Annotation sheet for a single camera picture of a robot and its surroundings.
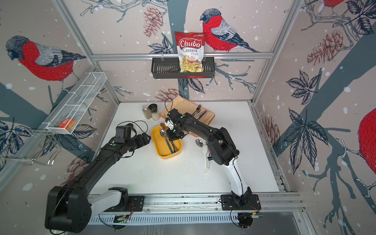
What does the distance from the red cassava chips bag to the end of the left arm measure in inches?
18.1

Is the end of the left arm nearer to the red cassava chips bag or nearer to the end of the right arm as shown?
the end of the right arm

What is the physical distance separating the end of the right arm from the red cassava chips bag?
11.5 inches

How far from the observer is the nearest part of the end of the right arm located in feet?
2.27

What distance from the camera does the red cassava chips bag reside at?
0.83 metres

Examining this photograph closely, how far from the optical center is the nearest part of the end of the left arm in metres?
0.66
